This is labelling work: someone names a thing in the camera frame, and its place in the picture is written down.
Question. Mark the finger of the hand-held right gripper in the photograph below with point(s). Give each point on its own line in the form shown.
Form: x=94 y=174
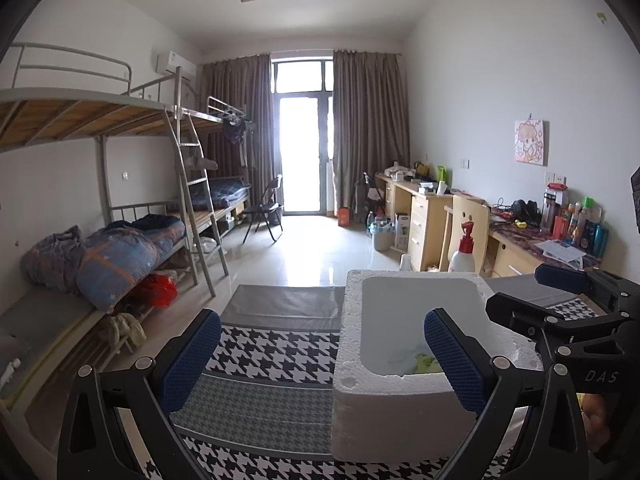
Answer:
x=560 y=277
x=520 y=317

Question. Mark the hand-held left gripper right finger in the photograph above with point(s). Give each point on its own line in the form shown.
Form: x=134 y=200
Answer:
x=455 y=360

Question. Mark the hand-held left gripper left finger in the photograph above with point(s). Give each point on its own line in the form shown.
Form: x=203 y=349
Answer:
x=190 y=360

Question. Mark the white foam box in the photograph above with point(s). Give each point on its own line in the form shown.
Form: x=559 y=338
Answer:
x=380 y=310

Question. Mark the person's right hand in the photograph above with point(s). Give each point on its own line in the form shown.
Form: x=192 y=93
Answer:
x=592 y=420

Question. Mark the white paper sheets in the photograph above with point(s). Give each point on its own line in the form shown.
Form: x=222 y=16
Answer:
x=560 y=251

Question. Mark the cluster of toiletry bottles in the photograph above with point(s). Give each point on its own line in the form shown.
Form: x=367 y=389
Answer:
x=575 y=225

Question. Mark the red plastic bag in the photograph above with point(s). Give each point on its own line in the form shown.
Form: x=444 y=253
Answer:
x=160 y=292

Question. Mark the beige cloth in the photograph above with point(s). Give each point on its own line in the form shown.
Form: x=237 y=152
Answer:
x=120 y=332

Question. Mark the black headphones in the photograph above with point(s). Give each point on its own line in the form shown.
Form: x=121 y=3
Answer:
x=522 y=210

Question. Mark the white spray bottle red top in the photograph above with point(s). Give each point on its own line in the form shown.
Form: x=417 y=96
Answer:
x=462 y=260

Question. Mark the wooden chair with smiley face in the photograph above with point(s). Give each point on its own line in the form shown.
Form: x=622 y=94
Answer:
x=472 y=215

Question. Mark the blue checked quilt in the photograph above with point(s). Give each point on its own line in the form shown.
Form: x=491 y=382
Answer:
x=120 y=260

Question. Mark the wooden desk with drawers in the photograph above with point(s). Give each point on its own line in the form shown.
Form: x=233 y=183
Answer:
x=425 y=230

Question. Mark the white carton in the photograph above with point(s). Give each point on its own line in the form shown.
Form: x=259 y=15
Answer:
x=402 y=232

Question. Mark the grey bucket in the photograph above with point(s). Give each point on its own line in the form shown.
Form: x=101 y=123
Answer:
x=382 y=239

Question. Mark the green bag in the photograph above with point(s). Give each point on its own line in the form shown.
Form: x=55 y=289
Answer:
x=441 y=174

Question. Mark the black folding chair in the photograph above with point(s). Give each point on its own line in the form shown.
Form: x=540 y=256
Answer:
x=265 y=207

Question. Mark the blue grey patterned cloth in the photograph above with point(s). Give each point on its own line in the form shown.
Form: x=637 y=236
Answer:
x=50 y=260

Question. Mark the blue mattress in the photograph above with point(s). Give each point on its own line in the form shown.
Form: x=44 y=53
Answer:
x=222 y=191

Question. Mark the orange box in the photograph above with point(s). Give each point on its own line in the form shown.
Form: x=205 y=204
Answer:
x=343 y=216

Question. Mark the dark hanging clothes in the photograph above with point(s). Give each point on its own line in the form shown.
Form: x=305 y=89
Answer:
x=235 y=132

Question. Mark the glass balcony door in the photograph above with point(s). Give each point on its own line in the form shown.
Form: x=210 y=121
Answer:
x=300 y=150

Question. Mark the brown curtain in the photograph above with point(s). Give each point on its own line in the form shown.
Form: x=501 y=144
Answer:
x=235 y=90
x=367 y=120

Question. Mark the metal bunk bed with ladder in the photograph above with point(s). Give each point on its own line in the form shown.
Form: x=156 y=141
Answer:
x=75 y=110

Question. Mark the white air conditioner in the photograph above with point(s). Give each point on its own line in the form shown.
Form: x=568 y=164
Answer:
x=175 y=62

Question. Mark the wall socket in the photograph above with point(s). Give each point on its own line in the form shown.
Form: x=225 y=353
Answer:
x=555 y=178

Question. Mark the cartoon wall picture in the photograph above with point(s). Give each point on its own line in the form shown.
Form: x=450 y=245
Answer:
x=528 y=142

